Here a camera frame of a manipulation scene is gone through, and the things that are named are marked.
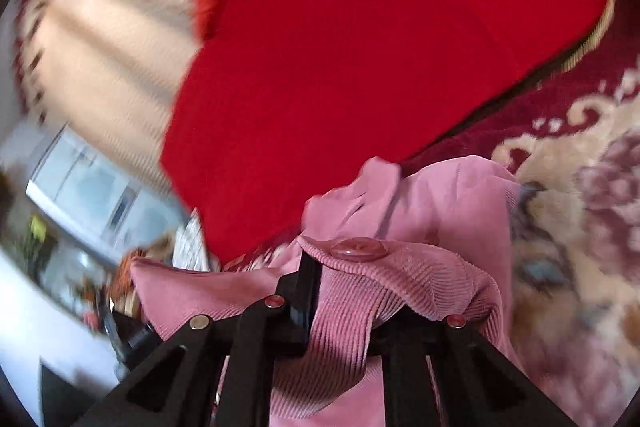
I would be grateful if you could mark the yellow bottle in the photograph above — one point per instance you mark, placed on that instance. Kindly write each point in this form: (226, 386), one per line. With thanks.
(37, 233)

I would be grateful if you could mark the white black patterned cloth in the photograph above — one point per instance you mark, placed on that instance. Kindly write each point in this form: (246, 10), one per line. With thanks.
(192, 247)

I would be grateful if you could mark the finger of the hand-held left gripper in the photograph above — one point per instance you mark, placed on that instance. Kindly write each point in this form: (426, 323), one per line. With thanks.
(131, 337)

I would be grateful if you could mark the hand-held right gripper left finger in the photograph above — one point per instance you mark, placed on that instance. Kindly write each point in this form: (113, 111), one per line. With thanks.
(295, 307)

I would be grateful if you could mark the red blanket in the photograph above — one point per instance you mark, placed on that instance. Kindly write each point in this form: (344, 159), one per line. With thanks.
(375, 57)

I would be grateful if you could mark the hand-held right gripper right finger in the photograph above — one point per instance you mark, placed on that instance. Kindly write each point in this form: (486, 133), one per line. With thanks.
(415, 372)

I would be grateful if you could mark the floral plush blanket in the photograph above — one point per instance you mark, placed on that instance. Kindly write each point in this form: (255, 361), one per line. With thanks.
(575, 217)

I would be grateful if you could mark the dotted beige curtain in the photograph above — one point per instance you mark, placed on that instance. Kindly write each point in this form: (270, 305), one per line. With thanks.
(115, 32)

